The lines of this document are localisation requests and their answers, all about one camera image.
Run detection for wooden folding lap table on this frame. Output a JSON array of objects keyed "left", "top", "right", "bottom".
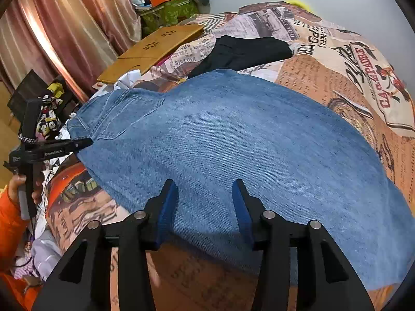
[{"left": 96, "top": 24, "right": 205, "bottom": 85}]

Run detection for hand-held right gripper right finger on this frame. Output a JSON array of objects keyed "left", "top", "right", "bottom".
[{"left": 232, "top": 179, "right": 376, "bottom": 311}]

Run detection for black chair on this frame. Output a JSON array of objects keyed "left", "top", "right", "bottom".
[{"left": 7, "top": 69, "right": 70, "bottom": 120}]

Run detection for person's left forearm orange sleeve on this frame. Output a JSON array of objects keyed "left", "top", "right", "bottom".
[{"left": 0, "top": 186, "right": 43, "bottom": 311}]

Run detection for cartoon print cloth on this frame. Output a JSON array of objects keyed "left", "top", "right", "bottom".
[{"left": 36, "top": 82, "right": 65, "bottom": 140}]

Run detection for person's left hand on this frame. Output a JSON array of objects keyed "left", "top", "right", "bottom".
[{"left": 7, "top": 172, "right": 44, "bottom": 205}]

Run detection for green patterned box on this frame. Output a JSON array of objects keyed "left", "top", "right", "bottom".
[{"left": 140, "top": 0, "right": 199, "bottom": 36}]

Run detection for newspaper print bedsheet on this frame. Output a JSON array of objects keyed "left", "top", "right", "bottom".
[{"left": 45, "top": 2, "right": 415, "bottom": 311}]

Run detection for white crumpled cloth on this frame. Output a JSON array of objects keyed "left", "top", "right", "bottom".
[{"left": 113, "top": 69, "right": 143, "bottom": 89}]

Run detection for black folded garment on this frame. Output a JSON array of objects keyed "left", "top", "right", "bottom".
[{"left": 189, "top": 35, "right": 292, "bottom": 79}]

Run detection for blue denim pants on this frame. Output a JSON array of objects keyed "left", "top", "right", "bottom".
[{"left": 67, "top": 69, "right": 406, "bottom": 290}]

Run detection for pink striped curtain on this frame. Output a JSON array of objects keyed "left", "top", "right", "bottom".
[{"left": 0, "top": 0, "right": 141, "bottom": 101}]

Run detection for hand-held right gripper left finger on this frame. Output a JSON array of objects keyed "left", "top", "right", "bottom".
[{"left": 32, "top": 179, "right": 179, "bottom": 311}]

